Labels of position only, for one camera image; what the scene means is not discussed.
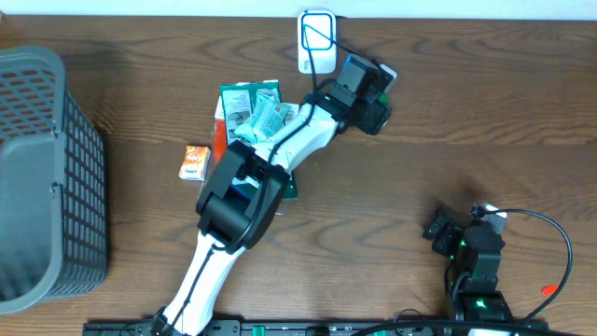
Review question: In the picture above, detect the mint green wipes pack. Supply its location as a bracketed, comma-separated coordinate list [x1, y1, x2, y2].
[234, 92, 293, 143]

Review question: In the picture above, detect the green grip gloves package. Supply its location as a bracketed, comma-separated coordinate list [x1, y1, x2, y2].
[218, 79, 299, 202]

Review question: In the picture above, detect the red dustpan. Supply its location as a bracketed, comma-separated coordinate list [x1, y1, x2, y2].
[200, 95, 300, 217]

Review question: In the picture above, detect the orange tissue pack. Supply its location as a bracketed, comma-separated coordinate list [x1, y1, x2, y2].
[178, 146, 211, 181]

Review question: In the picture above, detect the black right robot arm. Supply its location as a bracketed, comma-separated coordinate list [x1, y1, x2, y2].
[423, 203, 514, 323]

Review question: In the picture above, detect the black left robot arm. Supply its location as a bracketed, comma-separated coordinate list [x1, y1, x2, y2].
[149, 54, 397, 335]

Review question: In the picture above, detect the white barcode scanner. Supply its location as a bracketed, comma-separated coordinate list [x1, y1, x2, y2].
[297, 9, 337, 75]

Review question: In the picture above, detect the red sticker on table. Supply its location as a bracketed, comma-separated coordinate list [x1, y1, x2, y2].
[541, 285, 559, 296]

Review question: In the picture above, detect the grey plastic basket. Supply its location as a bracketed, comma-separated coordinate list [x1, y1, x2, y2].
[1, 46, 108, 315]

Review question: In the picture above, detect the black right camera cable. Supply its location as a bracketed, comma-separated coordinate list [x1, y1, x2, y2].
[470, 208, 574, 328]

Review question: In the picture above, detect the black camera cable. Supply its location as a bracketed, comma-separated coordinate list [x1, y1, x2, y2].
[160, 11, 374, 335]
[470, 208, 574, 328]

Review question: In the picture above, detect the black left camera cable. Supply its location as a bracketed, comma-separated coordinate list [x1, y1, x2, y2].
[160, 11, 374, 335]

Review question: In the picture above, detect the black mounting rail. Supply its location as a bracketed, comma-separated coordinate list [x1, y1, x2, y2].
[82, 318, 551, 336]

